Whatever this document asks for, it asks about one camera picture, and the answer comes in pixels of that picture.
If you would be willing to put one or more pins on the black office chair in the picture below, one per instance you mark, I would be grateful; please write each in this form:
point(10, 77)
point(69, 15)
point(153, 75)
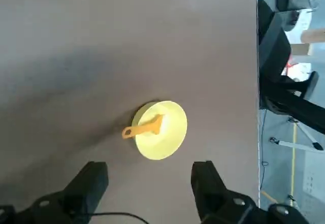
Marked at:
point(274, 56)

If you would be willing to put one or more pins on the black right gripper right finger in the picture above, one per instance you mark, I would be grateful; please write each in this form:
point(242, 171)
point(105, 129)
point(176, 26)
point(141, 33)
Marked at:
point(210, 188)

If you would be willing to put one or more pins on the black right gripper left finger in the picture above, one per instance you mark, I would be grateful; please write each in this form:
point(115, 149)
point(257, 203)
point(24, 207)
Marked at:
point(83, 188)

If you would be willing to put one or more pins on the silver tripod stand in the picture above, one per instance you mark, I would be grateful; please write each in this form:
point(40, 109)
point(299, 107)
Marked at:
point(299, 145)

